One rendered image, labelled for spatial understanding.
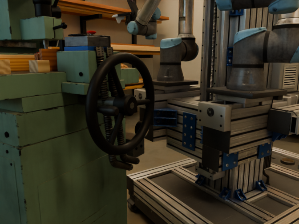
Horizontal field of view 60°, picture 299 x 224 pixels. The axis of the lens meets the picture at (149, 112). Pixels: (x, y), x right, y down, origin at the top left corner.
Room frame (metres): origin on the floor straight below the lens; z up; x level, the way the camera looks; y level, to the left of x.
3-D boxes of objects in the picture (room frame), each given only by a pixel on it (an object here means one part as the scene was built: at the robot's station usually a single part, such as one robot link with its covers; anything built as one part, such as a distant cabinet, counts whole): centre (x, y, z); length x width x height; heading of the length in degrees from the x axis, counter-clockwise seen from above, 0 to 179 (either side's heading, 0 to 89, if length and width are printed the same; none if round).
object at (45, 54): (0.90, 0.26, 0.93); 0.25 x 0.01 x 0.07; 147
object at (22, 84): (0.86, 0.26, 0.87); 0.61 x 0.30 x 0.06; 147
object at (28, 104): (0.88, 0.30, 0.82); 0.40 x 0.21 x 0.04; 147
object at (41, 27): (0.92, 0.37, 1.03); 0.14 x 0.07 x 0.09; 57
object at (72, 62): (0.82, 0.18, 0.91); 0.15 x 0.14 x 0.09; 147
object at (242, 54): (1.04, -0.40, 0.98); 0.13 x 0.12 x 0.14; 59
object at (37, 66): (0.73, 0.31, 0.92); 0.04 x 0.04 x 0.03; 60
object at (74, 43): (0.82, 0.18, 0.99); 0.13 x 0.11 x 0.06; 147
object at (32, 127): (0.98, 0.46, 0.76); 0.57 x 0.45 x 0.09; 57
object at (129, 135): (1.05, 0.09, 0.58); 0.12 x 0.08 x 0.08; 57
